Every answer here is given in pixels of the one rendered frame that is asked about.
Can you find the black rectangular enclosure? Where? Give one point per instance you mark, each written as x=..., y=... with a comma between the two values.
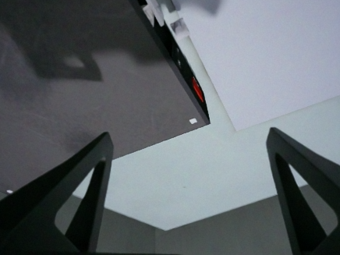
x=73, y=69

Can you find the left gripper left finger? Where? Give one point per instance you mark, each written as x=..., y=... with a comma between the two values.
x=27, y=216

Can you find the light grey flat mat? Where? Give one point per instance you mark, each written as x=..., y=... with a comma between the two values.
x=266, y=58

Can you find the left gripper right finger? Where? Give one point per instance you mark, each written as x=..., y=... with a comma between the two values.
x=305, y=233

